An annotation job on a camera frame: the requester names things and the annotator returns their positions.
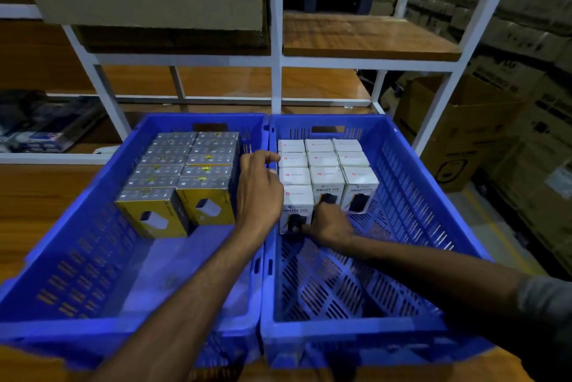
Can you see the open brown cardboard box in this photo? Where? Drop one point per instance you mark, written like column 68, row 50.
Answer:
column 473, row 118

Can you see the person's right forearm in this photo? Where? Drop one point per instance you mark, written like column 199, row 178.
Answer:
column 438, row 274

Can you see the person's dark grey sleeve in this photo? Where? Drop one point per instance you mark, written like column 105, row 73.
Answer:
column 547, row 319

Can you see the blue plastic crate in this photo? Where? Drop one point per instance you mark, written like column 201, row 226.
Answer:
column 357, row 288
column 67, row 283

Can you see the person's left hand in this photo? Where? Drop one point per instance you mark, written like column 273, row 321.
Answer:
column 259, row 194

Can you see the group of yellow charger boxes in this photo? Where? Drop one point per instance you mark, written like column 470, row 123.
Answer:
column 178, row 171

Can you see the person's right hand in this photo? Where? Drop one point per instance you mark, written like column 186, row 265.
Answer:
column 330, row 225

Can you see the white plastic piece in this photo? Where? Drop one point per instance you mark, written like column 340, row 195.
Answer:
column 107, row 150

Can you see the white charger box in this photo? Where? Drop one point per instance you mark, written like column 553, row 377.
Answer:
column 292, row 160

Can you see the person's left forearm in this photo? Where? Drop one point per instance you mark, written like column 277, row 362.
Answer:
column 178, row 319

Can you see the yellow sample box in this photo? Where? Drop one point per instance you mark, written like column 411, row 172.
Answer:
column 175, row 136

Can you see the white metal shelving rack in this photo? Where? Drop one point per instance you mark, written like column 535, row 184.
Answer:
column 357, row 37

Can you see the blue white packet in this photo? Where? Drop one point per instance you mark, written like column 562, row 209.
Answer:
column 53, row 131

